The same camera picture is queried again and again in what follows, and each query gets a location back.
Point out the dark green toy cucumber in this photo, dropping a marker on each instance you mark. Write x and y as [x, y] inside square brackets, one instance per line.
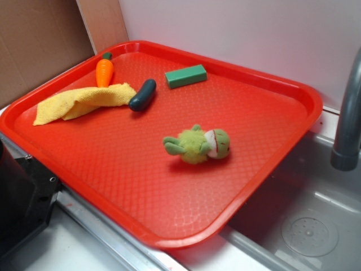
[143, 98]

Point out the green plush frog toy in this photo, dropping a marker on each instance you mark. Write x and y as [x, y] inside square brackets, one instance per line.
[195, 146]

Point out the brown cardboard panel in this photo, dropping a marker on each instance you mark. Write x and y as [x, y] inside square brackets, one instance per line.
[39, 40]

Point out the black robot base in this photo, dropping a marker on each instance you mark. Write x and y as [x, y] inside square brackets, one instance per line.
[28, 194]

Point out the grey faucet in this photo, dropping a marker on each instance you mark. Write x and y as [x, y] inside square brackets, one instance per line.
[346, 147]

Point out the red plastic tray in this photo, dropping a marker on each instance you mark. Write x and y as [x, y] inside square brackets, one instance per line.
[114, 158]

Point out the grey toy sink basin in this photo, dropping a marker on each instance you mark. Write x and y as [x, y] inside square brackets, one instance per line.
[305, 216]

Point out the wooden board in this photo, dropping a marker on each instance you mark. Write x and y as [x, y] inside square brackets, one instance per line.
[104, 23]

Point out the orange toy carrot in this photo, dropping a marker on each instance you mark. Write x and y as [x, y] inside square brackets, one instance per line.
[104, 70]

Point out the yellow cloth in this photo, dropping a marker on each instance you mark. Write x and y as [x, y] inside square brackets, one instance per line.
[72, 104]

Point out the green rectangular block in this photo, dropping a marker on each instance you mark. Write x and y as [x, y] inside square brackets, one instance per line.
[186, 76]

